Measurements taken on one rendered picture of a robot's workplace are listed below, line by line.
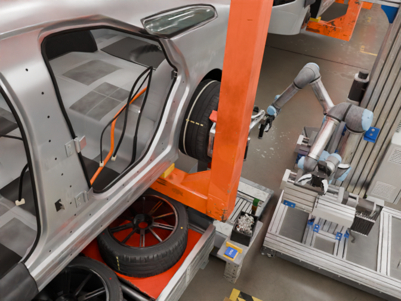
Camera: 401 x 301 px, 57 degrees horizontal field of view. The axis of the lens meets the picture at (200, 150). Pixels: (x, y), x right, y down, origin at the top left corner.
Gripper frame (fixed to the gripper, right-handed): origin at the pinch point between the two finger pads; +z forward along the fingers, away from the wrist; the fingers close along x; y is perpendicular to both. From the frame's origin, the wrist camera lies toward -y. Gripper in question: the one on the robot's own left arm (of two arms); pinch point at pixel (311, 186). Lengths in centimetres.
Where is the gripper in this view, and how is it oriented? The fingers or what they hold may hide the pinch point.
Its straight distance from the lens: 203.5
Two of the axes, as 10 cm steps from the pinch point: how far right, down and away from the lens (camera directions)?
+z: -6.2, 4.6, -6.4
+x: -7.9, -3.2, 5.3
